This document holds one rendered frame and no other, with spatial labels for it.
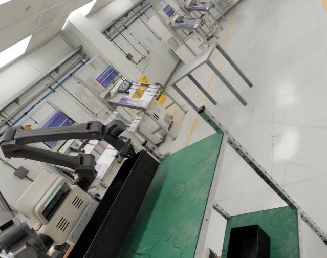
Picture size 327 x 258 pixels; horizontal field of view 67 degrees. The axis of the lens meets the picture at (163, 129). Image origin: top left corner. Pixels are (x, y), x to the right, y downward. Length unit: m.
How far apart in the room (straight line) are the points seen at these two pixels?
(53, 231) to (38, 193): 0.19
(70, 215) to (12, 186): 3.55
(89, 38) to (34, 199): 5.41
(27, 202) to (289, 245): 1.23
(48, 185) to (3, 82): 4.42
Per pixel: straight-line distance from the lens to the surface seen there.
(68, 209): 1.38
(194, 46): 7.22
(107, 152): 3.43
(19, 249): 0.90
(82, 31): 6.46
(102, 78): 4.47
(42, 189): 1.32
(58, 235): 1.36
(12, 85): 5.60
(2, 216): 1.00
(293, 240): 1.42
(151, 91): 4.41
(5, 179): 4.89
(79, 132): 1.16
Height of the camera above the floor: 1.46
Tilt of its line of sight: 17 degrees down
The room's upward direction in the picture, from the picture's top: 47 degrees counter-clockwise
